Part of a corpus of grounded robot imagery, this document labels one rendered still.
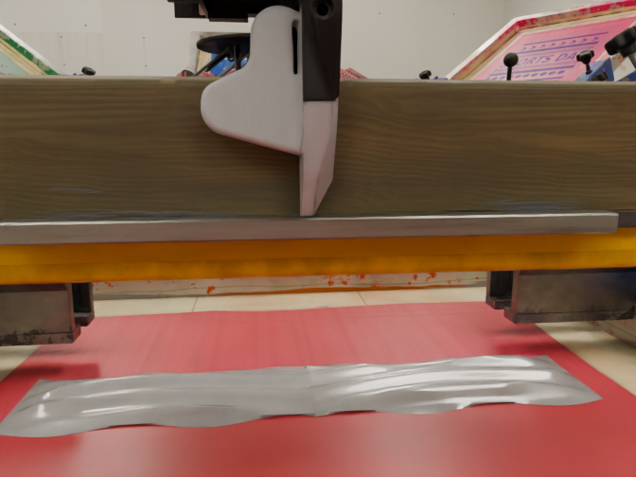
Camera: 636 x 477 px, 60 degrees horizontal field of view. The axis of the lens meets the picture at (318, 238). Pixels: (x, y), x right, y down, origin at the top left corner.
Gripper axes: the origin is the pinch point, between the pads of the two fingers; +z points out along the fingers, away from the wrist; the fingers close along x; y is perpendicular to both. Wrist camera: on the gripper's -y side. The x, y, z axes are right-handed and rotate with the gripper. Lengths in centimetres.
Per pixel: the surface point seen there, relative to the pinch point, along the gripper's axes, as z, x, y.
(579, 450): 13.6, 3.7, -13.3
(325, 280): 12.4, -27.0, -3.8
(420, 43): -76, -425, -132
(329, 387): 12.9, -3.5, -1.2
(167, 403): 13.3, -3.4, 8.7
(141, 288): 12.5, -27.0, 14.7
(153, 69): -53, -425, 79
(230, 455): 13.7, 2.0, 4.7
